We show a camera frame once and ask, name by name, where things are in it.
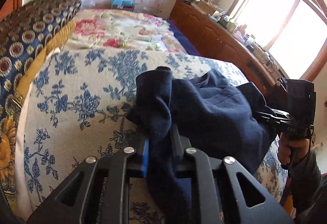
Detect navy blue printed t-shirt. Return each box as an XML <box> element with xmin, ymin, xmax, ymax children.
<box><xmin>126</xmin><ymin>67</ymin><xmax>276</xmax><ymax>223</ymax></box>

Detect person's right forearm dark sleeve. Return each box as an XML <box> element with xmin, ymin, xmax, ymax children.
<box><xmin>289</xmin><ymin>151</ymin><xmax>326</xmax><ymax>223</ymax></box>

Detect person's right hand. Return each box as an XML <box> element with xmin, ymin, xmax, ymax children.
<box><xmin>278</xmin><ymin>133</ymin><xmax>310</xmax><ymax>165</ymax></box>

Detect long wooden sideboard cabinet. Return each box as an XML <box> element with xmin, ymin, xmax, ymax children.
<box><xmin>170</xmin><ymin>0</ymin><xmax>286</xmax><ymax>94</ymax></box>

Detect blue floral white towel blanket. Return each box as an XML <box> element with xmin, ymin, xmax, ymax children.
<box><xmin>14</xmin><ymin>48</ymin><xmax>288</xmax><ymax>224</ymax></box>

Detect navy blue bed blanket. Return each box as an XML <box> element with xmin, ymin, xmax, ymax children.
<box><xmin>167</xmin><ymin>20</ymin><xmax>201</xmax><ymax>57</ymax></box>

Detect cardboard box on sideboard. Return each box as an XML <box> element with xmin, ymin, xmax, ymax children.
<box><xmin>195</xmin><ymin>0</ymin><xmax>216</xmax><ymax>15</ymax></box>

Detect pink floral bed sheet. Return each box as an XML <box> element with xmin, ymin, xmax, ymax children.
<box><xmin>64</xmin><ymin>9</ymin><xmax>186</xmax><ymax>53</ymax></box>

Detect teal object at bed head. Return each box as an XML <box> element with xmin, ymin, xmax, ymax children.
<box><xmin>110</xmin><ymin>0</ymin><xmax>135</xmax><ymax>11</ymax></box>

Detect dark circle-patterned pillow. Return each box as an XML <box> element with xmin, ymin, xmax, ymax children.
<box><xmin>1</xmin><ymin>0</ymin><xmax>82</xmax><ymax>209</ymax></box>

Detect wooden louvered wardrobe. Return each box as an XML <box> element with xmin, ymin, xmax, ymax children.
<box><xmin>0</xmin><ymin>0</ymin><xmax>22</xmax><ymax>20</ymax></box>

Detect bright window with wooden frame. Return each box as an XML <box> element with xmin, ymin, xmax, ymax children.
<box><xmin>228</xmin><ymin>0</ymin><xmax>326</xmax><ymax>81</ymax></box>

